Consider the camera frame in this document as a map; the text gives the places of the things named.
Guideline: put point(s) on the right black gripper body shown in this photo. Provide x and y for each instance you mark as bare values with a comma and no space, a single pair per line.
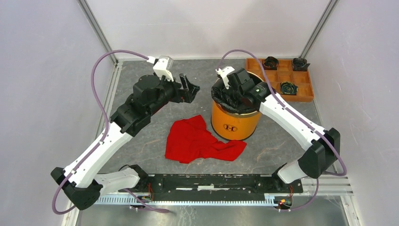
235,93

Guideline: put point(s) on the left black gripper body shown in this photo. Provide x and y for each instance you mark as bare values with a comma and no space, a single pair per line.
172,93

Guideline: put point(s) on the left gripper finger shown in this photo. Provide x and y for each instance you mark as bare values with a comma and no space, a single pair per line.
188,86
190,94

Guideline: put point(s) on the black trash bag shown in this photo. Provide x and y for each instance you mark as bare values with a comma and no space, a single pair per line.
228,103

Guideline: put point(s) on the orange trash bin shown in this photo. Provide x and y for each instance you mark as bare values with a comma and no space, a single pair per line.
232,126

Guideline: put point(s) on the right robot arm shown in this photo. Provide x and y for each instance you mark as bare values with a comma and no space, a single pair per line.
321,146

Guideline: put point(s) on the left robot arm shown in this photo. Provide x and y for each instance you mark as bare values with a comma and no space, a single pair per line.
81,181

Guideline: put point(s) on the rolled bag back left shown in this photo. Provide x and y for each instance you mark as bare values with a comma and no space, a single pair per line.
270,63

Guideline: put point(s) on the rolled bag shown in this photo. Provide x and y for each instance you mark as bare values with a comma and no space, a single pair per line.
300,64
288,88
270,63

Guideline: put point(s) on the rolled bag front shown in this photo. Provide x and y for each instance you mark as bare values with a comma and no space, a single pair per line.
288,88

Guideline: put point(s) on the red cloth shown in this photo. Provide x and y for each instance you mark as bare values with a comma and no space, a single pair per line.
189,140

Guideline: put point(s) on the rolled bag back right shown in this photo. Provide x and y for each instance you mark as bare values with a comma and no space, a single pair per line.
300,64

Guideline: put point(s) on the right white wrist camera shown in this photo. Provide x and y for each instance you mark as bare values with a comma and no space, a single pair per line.
223,75

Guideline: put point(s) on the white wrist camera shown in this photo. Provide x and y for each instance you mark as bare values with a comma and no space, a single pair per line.
161,67
223,75

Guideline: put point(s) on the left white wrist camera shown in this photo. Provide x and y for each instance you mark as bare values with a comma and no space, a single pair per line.
161,67

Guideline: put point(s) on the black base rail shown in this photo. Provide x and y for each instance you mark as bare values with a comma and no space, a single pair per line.
213,189

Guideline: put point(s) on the left aluminium corner post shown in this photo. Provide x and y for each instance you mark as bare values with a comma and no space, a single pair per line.
94,24

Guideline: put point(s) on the aluminium corner post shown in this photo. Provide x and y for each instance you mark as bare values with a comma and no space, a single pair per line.
94,24
319,26

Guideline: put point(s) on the right aluminium corner post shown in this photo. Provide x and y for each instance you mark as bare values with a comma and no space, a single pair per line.
319,26

